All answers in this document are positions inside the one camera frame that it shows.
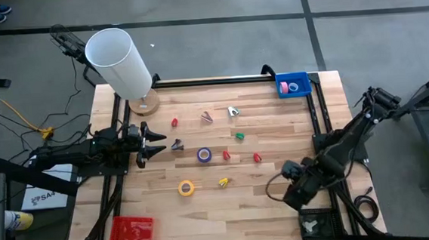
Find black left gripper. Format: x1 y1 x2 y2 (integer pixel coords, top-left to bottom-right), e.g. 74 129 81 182
116 120 169 170

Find dark grey binder clip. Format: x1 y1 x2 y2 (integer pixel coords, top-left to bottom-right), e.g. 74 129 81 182
170 138 186 152

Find yellow tape roll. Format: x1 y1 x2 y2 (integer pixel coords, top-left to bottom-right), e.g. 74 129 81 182
177 179 196 198

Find purple tape roll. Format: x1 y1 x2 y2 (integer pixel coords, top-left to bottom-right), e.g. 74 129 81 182
196 146 214 165

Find black plastic basket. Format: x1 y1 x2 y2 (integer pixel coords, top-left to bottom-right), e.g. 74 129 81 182
298 207 341 240

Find white shade wooden base lamp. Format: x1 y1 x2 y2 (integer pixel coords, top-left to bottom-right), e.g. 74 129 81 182
82 24 162 121

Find red plastic basket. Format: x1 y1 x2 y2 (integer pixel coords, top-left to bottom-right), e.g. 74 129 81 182
106 213 156 240

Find blue plastic bin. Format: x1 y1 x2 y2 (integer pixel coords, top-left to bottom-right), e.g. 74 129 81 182
275 70 313 100

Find white printed cardboard box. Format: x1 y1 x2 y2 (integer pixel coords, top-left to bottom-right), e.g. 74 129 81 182
18 162 77 212

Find black diagonal support beam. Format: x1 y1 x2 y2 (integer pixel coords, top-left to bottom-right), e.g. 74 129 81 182
0 149 83 203

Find yellow white bottle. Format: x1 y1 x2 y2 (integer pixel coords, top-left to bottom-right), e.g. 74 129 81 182
3 208 35 232

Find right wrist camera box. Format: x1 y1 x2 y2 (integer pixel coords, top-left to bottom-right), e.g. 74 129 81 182
280 158 305 180

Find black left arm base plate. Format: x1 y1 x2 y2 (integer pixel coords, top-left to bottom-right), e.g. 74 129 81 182
73 155 131 180

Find coiled black cable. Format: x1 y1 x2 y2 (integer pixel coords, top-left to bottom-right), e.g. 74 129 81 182
352 186 381 224

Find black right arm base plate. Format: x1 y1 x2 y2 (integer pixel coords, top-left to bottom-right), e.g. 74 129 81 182
312 128 369 165

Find black aluminium table frame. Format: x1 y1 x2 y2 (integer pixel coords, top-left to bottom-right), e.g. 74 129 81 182
82 57 388 240

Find yellow power cable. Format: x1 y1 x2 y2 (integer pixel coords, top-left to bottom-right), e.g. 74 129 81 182
0 73 56 144

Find black wire cage stand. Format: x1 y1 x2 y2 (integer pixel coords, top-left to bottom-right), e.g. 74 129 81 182
48 21 102 91

